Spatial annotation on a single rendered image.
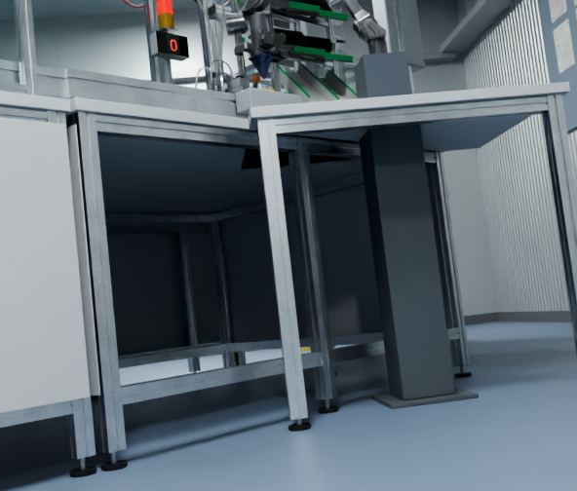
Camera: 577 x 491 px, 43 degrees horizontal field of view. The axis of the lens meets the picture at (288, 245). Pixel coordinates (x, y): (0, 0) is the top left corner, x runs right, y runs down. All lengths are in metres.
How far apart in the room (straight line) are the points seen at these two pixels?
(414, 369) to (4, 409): 1.15
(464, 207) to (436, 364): 4.51
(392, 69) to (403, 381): 0.94
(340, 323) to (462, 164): 3.78
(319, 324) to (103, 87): 0.90
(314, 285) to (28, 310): 0.87
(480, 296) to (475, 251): 0.39
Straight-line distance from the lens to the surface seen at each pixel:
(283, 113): 2.00
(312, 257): 2.20
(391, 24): 4.19
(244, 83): 2.48
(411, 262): 2.22
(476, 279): 6.65
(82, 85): 1.93
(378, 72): 2.33
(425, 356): 2.23
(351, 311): 3.12
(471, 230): 6.68
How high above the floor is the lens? 0.32
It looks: 5 degrees up
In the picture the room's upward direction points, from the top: 6 degrees counter-clockwise
